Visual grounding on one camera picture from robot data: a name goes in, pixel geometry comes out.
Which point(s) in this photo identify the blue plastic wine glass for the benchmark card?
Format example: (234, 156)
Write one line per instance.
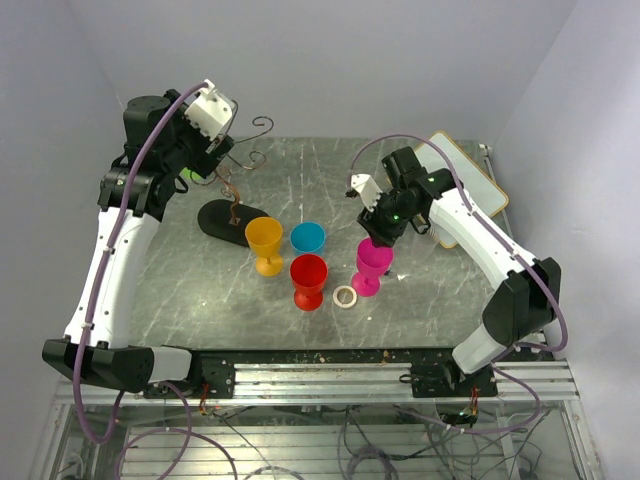
(308, 238)

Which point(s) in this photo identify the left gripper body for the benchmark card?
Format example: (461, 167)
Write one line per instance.
(192, 148)

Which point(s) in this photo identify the white tape roll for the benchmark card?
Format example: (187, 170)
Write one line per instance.
(344, 297)

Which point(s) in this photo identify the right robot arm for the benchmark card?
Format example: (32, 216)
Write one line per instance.
(526, 289)

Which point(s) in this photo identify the green plastic wine glass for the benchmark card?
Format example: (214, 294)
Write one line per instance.
(188, 174)

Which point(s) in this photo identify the pink plastic wine glass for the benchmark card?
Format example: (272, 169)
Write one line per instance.
(372, 263)

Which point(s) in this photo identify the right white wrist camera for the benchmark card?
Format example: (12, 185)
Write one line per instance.
(366, 189)

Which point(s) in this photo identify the aluminium mounting rail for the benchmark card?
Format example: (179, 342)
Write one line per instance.
(389, 379)

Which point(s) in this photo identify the red plastic wine glass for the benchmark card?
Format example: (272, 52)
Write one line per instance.
(309, 273)

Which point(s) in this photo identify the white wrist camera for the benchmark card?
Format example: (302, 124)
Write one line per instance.
(210, 112)
(366, 189)

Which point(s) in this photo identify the copper wire glass rack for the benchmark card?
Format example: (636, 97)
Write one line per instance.
(226, 218)

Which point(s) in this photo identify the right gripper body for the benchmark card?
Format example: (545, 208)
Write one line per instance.
(389, 218)

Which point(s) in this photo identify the white board yellow rim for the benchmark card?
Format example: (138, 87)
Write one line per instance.
(470, 163)

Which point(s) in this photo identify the orange plastic wine glass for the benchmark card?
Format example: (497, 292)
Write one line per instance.
(264, 236)

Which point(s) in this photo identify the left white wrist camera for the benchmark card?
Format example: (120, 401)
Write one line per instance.
(210, 112)

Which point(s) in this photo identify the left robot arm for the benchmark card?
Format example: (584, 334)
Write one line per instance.
(165, 135)

